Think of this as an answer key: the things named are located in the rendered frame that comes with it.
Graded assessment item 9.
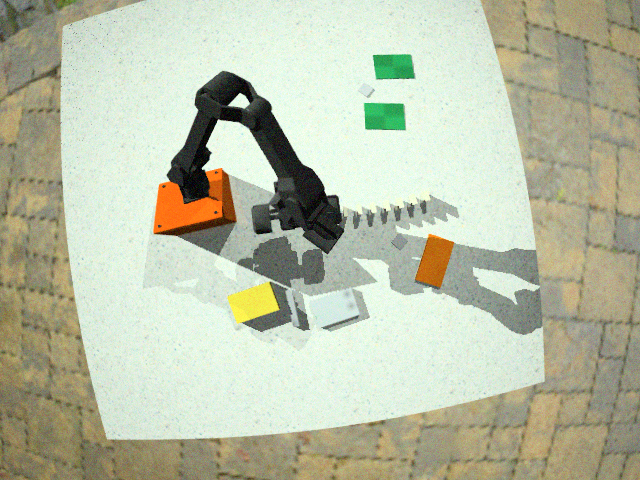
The yellow rectangular block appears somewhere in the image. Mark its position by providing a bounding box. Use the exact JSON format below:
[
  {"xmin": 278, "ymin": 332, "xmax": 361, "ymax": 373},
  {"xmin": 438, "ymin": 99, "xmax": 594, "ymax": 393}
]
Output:
[{"xmin": 227, "ymin": 282, "xmax": 281, "ymax": 324}]

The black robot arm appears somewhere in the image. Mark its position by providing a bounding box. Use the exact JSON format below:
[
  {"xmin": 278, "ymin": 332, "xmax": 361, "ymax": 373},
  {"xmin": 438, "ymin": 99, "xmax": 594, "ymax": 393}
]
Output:
[{"xmin": 166, "ymin": 71, "xmax": 344, "ymax": 254}]

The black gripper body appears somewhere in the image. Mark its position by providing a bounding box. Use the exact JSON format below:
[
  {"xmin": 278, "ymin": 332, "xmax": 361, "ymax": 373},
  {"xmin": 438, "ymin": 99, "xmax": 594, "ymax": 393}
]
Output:
[{"xmin": 251, "ymin": 194, "xmax": 342, "ymax": 234}]

